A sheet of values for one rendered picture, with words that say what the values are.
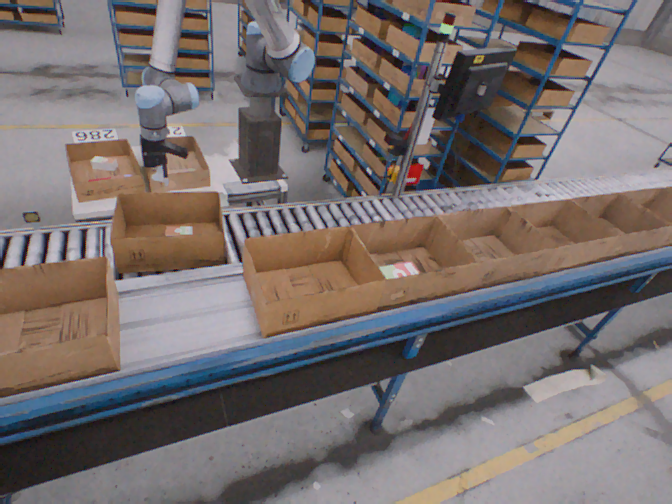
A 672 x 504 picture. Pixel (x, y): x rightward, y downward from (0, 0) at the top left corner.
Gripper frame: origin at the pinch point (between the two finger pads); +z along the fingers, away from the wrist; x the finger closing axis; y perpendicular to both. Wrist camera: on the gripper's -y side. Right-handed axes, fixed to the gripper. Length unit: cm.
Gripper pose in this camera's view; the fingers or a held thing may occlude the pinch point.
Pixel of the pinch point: (166, 179)
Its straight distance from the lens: 175.9
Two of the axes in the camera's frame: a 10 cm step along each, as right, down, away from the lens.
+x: 3.6, 7.2, -5.9
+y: -9.1, 1.4, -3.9
